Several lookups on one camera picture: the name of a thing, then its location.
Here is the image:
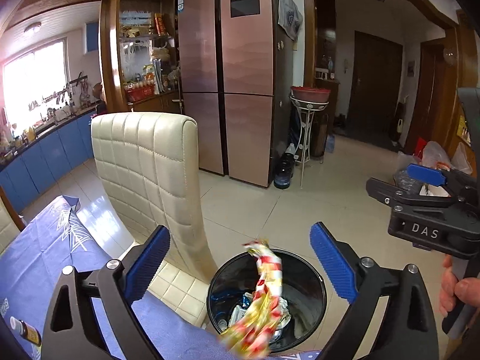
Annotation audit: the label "checkered foil snack wrapper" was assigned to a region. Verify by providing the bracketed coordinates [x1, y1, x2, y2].
[220, 240, 289, 359]

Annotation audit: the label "black round trash bin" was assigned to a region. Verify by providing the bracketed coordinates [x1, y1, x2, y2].
[207, 241, 327, 359]

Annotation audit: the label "person's right hand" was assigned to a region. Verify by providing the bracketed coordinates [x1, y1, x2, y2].
[439, 255, 480, 317]

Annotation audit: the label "plastic bag on floor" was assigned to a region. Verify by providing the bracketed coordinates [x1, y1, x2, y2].
[421, 141, 473, 175]

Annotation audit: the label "brown medicine bottle white cap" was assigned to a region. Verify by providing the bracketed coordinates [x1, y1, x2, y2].
[10, 316, 41, 347]

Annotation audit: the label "blue patterned tablecloth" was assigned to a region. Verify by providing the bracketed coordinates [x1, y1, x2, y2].
[0, 194, 324, 360]

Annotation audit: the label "dark water jug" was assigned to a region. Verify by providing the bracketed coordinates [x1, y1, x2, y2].
[273, 153, 295, 189]

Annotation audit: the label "dark wooden door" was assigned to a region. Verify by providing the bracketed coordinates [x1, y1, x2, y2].
[346, 31, 403, 150]

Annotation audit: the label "white metal plant stand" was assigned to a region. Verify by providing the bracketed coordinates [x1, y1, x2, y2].
[289, 92, 329, 188]

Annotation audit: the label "red basin on stand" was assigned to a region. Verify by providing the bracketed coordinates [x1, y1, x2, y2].
[290, 86, 330, 103]

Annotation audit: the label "blue kitchen cabinets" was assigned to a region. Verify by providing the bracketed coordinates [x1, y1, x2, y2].
[1, 110, 95, 213]

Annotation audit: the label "cream chair right side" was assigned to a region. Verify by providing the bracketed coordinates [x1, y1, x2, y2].
[91, 112, 217, 327]

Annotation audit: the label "rose gold refrigerator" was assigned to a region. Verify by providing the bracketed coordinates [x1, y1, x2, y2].
[178, 0, 293, 187]

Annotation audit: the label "grey cloth on refrigerator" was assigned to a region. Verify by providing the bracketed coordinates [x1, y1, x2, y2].
[277, 0, 303, 41]

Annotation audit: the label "wooden display shelf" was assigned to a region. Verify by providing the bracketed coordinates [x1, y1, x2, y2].
[99, 0, 182, 113]

